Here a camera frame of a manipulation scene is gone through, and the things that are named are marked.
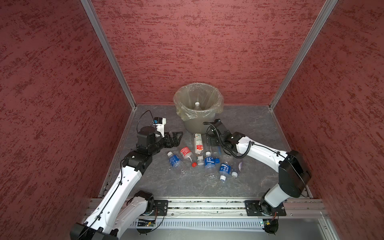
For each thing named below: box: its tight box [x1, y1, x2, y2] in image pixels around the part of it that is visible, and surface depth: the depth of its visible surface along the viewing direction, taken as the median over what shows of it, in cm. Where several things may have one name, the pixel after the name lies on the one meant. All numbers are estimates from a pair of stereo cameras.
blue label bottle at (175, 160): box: [167, 151, 184, 169], surface depth 88 cm
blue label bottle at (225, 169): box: [219, 161, 232, 182], surface depth 84 cm
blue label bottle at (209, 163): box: [204, 151, 216, 179], surface depth 87 cm
